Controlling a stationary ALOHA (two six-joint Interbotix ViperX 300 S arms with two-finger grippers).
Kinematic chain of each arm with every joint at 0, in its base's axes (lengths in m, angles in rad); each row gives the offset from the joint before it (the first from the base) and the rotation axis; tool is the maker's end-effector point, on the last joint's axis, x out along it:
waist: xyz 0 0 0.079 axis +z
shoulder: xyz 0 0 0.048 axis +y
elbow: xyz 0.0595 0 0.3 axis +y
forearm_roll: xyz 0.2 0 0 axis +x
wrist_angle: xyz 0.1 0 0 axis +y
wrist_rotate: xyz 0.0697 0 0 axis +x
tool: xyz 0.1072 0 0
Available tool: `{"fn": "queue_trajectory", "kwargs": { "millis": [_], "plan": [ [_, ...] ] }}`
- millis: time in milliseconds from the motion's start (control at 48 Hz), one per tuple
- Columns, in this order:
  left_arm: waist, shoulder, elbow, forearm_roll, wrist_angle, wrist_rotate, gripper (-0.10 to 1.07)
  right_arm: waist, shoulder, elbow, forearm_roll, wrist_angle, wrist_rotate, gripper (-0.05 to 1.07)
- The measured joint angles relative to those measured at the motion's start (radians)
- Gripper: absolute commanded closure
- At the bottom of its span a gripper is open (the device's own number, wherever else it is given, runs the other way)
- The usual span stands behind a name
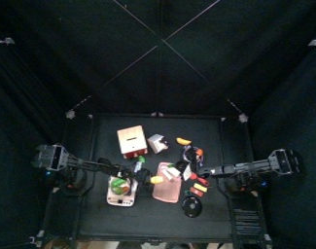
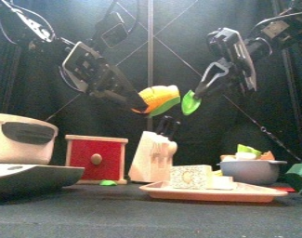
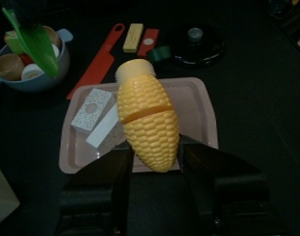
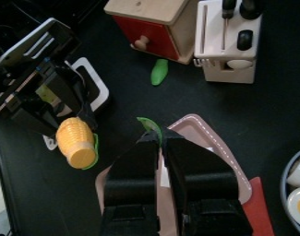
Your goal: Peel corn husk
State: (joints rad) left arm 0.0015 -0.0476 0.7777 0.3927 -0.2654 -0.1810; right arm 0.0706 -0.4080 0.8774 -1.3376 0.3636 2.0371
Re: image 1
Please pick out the yellow toy corn cob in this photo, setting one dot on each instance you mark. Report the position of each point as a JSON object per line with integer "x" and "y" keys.
{"x": 157, "y": 180}

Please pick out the white green toy corn husk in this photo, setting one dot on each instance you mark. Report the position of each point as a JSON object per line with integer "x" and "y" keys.
{"x": 172, "y": 171}

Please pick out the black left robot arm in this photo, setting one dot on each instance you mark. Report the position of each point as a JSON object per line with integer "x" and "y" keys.
{"x": 80, "y": 163}

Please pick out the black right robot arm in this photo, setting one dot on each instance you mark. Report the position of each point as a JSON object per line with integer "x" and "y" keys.
{"x": 247, "y": 168}

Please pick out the white paper tag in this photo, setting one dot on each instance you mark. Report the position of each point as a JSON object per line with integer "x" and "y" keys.
{"x": 187, "y": 172}

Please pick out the red toy chili pepper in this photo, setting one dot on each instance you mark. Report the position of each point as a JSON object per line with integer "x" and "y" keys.
{"x": 200, "y": 179}

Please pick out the white toy bottle green cap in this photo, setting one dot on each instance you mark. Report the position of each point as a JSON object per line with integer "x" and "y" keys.
{"x": 138, "y": 164}

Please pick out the pink pouch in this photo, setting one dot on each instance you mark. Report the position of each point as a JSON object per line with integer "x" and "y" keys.
{"x": 167, "y": 189}

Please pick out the purple orange toy utensil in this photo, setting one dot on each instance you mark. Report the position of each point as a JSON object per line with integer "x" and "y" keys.
{"x": 195, "y": 154}

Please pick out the yellow toy food block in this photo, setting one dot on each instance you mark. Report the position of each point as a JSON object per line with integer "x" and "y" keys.
{"x": 200, "y": 187}

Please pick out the red toy food block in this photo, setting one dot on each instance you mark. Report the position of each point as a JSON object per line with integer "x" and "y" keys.
{"x": 197, "y": 192}

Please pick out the green toy vegetable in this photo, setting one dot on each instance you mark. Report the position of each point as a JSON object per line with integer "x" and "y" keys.
{"x": 118, "y": 182}

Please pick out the orange red toy vegetable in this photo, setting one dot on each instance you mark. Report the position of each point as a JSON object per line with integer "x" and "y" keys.
{"x": 122, "y": 190}

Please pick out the yellow orange toy fruit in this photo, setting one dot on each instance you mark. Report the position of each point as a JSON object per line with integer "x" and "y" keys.
{"x": 184, "y": 141}

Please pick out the white pink toy scale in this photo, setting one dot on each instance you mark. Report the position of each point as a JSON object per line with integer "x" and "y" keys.
{"x": 121, "y": 197}

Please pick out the small grey white toy box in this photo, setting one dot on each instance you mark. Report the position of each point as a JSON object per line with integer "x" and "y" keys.
{"x": 157, "y": 143}

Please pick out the black round toy pan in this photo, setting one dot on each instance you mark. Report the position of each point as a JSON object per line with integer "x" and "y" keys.
{"x": 192, "y": 206}

